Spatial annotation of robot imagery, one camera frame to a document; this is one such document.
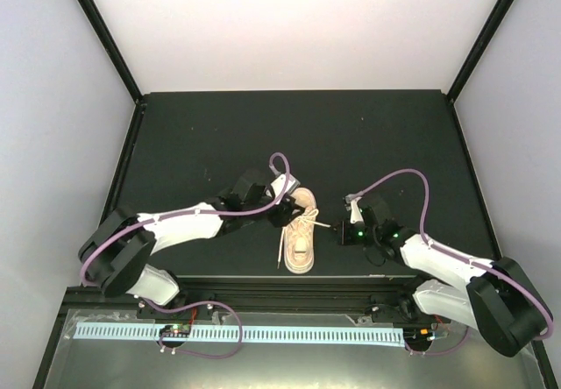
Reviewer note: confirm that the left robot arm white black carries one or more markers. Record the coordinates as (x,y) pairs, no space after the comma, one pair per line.
(116,257)

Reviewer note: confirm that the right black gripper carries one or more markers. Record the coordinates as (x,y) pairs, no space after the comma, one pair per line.
(345,235)

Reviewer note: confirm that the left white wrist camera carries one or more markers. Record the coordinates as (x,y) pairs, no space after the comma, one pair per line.
(282,185)

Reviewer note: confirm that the left black frame post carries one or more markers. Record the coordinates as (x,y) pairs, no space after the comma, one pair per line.
(110,47)

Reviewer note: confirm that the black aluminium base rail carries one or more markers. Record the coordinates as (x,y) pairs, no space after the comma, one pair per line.
(297,294)

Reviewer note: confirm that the white slotted cable duct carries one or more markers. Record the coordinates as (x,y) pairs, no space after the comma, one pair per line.
(245,334)

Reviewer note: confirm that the small circuit board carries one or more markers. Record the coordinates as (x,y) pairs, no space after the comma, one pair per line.
(175,330)
(430,334)

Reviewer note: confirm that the right small circuit board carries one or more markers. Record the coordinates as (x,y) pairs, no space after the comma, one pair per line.
(430,334)

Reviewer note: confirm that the right black frame post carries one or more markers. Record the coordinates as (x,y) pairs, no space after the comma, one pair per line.
(481,43)

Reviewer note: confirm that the left small circuit board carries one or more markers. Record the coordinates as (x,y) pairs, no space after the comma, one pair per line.
(175,330)

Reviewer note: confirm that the white shoelace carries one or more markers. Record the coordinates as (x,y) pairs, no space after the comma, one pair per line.
(296,246)

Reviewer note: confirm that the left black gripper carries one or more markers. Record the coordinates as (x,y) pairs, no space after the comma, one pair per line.
(283,215)

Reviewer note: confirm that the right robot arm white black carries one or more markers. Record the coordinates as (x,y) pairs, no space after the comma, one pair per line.
(494,297)

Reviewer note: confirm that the black frame post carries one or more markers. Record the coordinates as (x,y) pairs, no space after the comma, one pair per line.
(110,47)
(481,43)

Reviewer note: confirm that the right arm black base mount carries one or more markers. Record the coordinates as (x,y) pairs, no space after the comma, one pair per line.
(394,312)

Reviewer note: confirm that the beige sneaker shoe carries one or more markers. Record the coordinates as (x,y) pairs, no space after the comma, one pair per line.
(304,197)

